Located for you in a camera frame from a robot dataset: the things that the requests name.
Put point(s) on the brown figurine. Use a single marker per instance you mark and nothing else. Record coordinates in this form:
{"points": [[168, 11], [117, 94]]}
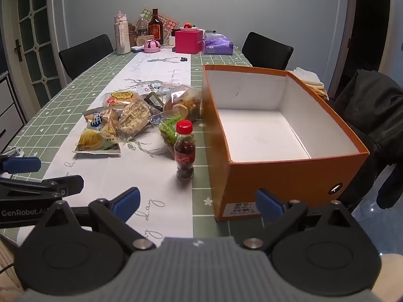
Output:
{"points": [[133, 34]]}

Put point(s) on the small cola bottle red cap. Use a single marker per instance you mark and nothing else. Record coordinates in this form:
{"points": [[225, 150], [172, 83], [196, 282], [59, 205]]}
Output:
{"points": [[184, 151]]}

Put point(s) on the patterned card sheet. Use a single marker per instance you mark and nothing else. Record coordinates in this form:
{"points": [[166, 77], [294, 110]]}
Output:
{"points": [[145, 13], [168, 23]]}

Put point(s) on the brown liquor bottle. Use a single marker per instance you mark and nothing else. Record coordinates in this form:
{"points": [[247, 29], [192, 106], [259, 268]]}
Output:
{"points": [[156, 30]]}

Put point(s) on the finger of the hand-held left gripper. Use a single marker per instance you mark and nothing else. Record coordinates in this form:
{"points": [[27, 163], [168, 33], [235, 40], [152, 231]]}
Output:
{"points": [[64, 185], [22, 164]]}

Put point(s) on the clear plastic bottle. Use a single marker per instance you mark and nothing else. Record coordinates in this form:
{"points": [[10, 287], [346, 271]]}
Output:
{"points": [[142, 26]]}

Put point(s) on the clear snack packet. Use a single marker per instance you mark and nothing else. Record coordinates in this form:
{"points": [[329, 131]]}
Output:
{"points": [[170, 87]]}

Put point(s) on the white dish with red fruit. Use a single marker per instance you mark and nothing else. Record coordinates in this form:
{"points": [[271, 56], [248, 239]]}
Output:
{"points": [[189, 26]]}

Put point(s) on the glass pane door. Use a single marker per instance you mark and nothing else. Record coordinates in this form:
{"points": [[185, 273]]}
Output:
{"points": [[34, 22]]}

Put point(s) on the orange cardboard box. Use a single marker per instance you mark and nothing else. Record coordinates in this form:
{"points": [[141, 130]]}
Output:
{"points": [[239, 179]]}

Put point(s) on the orange bread packet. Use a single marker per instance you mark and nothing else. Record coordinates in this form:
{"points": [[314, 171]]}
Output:
{"points": [[119, 99]]}

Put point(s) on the vegetable chips bag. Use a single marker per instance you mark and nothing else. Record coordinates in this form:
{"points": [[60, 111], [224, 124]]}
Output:
{"points": [[185, 103]]}

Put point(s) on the pink round container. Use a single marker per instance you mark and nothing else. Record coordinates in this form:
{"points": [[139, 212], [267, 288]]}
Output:
{"points": [[152, 46]]}

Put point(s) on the dark jacket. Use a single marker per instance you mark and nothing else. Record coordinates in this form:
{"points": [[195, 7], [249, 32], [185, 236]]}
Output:
{"points": [[371, 110]]}

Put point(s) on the purple tissue pack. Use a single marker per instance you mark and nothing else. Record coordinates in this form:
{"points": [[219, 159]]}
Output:
{"points": [[218, 45]]}

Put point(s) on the beige radio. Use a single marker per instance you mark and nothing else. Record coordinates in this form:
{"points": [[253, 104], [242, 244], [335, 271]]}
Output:
{"points": [[143, 41]]}

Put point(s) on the black chair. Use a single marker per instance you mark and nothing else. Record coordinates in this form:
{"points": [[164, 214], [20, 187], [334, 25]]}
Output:
{"points": [[267, 50], [85, 55]]}

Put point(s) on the rice cracker packet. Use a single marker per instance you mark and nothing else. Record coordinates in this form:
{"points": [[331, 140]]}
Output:
{"points": [[133, 116]]}

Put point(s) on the green label snack packet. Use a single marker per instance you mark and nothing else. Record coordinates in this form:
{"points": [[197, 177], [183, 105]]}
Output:
{"points": [[168, 132]]}

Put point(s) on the white pink water bottle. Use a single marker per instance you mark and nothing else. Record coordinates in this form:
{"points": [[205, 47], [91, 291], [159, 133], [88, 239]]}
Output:
{"points": [[122, 36]]}

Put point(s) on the white table runner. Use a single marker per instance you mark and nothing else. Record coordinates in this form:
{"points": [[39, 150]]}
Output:
{"points": [[104, 170]]}

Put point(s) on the pink box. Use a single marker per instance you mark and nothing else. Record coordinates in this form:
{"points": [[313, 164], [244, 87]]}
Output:
{"points": [[188, 42]]}

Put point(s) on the folded cloths stack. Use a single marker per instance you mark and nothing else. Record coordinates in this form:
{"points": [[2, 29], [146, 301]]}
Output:
{"points": [[308, 75]]}

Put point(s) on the blue white small case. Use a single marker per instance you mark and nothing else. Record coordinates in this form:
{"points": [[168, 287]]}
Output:
{"points": [[137, 49]]}

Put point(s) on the yellow snack packet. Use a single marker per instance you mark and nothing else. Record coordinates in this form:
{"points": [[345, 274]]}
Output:
{"points": [[94, 138]]}

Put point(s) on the green checked tablecloth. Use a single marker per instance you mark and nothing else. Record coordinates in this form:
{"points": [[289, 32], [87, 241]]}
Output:
{"points": [[63, 100]]}

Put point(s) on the dark green snack packet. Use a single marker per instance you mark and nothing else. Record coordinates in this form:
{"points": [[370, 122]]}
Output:
{"points": [[154, 100]]}

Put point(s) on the white label snack packet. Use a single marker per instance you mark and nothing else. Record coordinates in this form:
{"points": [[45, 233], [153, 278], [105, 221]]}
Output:
{"points": [[149, 88]]}

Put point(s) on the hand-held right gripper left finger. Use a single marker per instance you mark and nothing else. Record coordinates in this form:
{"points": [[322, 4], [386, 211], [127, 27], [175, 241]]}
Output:
{"points": [[126, 203]]}

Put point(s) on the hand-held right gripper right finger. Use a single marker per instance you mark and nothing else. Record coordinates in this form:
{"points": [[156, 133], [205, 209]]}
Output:
{"points": [[269, 206]]}

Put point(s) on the grey drawer cabinet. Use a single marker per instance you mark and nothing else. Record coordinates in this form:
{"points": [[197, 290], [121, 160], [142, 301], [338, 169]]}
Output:
{"points": [[9, 110]]}

